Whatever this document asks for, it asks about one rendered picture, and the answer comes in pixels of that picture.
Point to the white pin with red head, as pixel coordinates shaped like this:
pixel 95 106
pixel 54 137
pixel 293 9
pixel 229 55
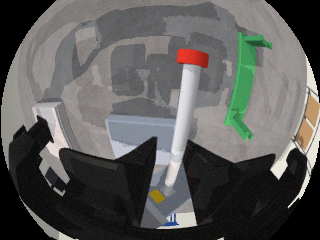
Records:
pixel 192 60

